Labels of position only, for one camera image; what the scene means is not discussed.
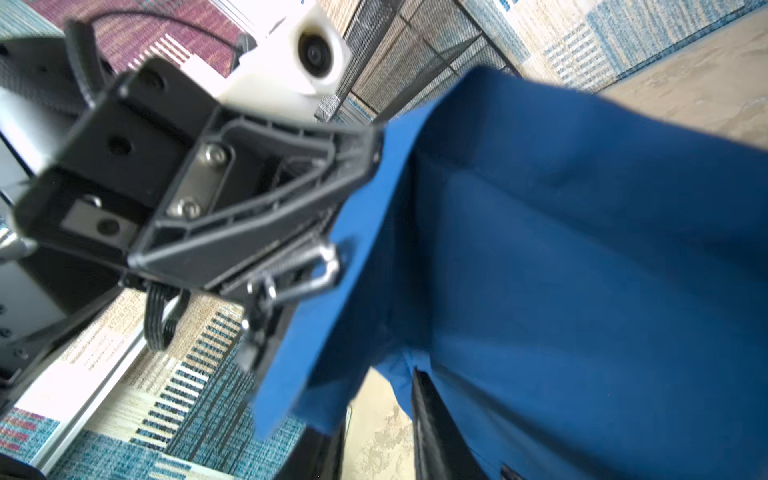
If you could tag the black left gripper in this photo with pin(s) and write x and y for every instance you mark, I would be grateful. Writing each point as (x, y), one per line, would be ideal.
(214, 203)

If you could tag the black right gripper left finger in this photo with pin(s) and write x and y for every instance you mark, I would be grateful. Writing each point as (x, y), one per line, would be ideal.
(316, 456)

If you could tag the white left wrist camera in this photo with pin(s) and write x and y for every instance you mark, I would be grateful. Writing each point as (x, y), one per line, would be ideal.
(299, 59)

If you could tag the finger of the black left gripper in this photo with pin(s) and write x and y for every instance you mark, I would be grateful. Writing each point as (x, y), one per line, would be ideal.
(305, 265)

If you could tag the black wire mesh shelf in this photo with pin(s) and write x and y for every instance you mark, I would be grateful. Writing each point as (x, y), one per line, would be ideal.
(407, 53)

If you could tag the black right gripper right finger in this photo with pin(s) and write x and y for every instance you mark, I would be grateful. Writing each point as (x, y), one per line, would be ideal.
(440, 450)

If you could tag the blue zip jacket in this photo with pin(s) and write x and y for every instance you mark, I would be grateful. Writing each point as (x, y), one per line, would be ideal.
(585, 286)

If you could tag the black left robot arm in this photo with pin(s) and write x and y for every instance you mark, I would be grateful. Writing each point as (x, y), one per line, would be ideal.
(52, 296)

